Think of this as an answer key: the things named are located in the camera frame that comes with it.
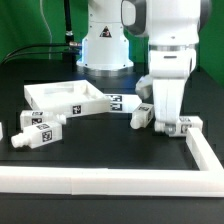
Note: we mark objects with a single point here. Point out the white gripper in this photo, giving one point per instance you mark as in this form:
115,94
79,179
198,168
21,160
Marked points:
169,68

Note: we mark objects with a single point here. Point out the white part at left edge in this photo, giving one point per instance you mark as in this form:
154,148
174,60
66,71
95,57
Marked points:
1,131

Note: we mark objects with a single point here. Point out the white square tabletop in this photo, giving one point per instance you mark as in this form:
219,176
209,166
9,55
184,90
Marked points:
71,98

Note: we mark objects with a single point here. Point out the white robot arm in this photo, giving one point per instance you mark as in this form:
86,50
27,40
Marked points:
172,28

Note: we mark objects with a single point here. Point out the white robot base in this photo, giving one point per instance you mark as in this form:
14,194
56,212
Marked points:
105,49

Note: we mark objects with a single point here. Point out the white marker base plate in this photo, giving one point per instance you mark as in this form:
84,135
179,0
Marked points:
123,103

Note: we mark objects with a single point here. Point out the white L-shaped obstacle fence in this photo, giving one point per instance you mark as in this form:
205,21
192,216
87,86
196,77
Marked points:
206,181

